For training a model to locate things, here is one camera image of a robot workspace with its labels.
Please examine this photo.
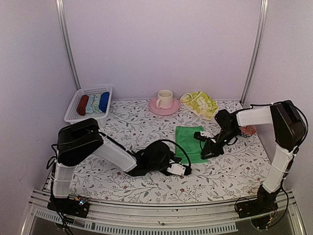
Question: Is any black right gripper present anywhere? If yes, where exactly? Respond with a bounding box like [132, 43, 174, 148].
[201, 128, 240, 160]

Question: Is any green microfibre towel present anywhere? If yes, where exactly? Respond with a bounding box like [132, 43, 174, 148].
[175, 126, 208, 164]

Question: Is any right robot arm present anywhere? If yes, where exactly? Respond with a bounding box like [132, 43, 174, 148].
[194, 100, 309, 213]

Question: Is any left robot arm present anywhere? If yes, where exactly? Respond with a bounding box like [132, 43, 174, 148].
[52, 118, 186, 212]

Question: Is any yellow patterned towel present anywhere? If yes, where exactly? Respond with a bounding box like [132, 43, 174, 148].
[180, 91, 219, 121]

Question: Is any pink plate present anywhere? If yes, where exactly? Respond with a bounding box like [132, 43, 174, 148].
[148, 96, 181, 116]

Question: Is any cream ceramic mug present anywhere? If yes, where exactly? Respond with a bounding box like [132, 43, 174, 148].
[156, 90, 173, 109]

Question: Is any pale green rolled towel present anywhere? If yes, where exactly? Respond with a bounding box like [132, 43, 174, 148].
[92, 94, 102, 114]

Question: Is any white plastic basket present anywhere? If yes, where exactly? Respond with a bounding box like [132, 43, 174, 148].
[64, 85, 113, 129]

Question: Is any light blue rolled towel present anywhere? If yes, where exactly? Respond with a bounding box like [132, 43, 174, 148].
[85, 95, 94, 114]

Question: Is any dark red rolled towel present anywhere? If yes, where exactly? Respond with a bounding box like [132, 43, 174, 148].
[76, 95, 89, 116]

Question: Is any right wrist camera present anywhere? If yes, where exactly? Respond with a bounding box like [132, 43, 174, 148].
[194, 131, 212, 141]

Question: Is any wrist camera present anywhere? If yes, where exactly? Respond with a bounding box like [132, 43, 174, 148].
[167, 163, 192, 176]
[194, 131, 212, 141]

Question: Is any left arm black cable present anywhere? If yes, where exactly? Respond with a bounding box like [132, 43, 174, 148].
[156, 139, 192, 169]

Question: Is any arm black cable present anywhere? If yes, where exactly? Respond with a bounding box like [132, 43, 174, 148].
[250, 102, 309, 147]
[156, 139, 192, 169]

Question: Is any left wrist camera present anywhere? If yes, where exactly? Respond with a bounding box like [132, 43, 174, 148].
[167, 163, 192, 176]

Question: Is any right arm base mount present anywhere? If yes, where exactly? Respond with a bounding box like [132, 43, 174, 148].
[234, 193, 278, 218]

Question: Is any front aluminium rail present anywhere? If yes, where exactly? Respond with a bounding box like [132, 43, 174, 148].
[22, 190, 306, 235]

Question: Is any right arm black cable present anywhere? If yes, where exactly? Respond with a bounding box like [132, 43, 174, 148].
[250, 102, 309, 147]

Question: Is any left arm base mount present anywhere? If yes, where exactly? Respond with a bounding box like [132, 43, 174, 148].
[47, 194, 90, 218]

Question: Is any right aluminium frame post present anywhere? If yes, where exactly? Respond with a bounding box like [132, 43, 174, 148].
[240, 0, 268, 105]

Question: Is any aluminium frame post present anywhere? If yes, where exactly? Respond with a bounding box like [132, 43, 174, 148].
[240, 0, 268, 105]
[55, 0, 81, 90]

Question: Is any left aluminium frame post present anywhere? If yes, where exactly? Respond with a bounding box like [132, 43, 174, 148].
[55, 0, 81, 90]

